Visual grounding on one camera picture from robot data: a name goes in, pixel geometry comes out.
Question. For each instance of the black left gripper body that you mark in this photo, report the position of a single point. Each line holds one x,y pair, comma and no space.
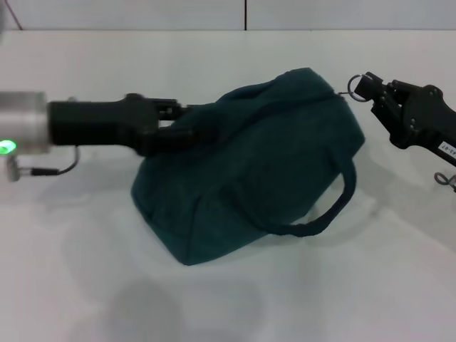
99,123

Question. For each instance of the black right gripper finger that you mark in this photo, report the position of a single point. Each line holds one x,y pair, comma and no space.
388,114
370,87

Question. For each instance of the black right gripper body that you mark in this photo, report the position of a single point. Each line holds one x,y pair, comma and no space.
431,121

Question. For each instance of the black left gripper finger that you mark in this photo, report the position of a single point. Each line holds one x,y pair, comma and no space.
171,108
185,136

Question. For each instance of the dark teal insulated bag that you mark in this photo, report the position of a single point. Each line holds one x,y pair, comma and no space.
249,171

